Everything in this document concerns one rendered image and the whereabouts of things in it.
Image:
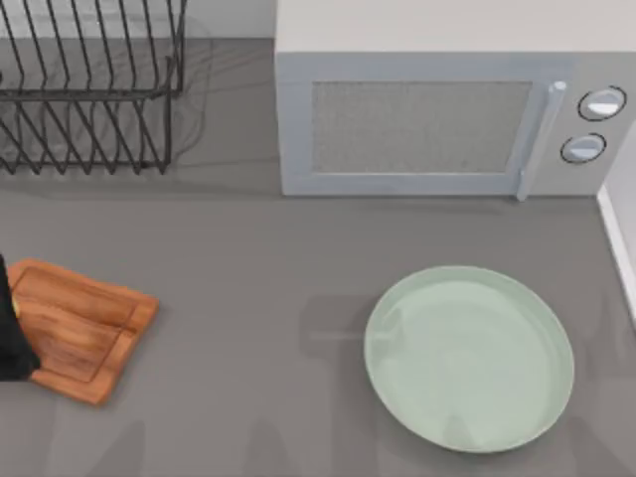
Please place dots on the microwave door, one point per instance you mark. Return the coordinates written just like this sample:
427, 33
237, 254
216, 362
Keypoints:
298, 124

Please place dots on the pale green plate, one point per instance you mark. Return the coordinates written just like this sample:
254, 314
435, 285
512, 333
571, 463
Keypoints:
467, 358

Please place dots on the pale microwave oven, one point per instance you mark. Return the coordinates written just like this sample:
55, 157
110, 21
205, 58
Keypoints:
427, 30

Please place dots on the wooden cutting board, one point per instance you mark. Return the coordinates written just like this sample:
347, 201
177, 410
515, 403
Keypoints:
84, 328

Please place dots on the small microwave knob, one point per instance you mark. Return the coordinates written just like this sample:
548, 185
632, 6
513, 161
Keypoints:
583, 148

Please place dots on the large microwave knob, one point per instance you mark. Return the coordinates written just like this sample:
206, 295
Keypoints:
601, 103

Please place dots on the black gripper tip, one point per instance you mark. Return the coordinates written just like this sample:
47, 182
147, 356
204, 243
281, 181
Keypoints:
12, 348

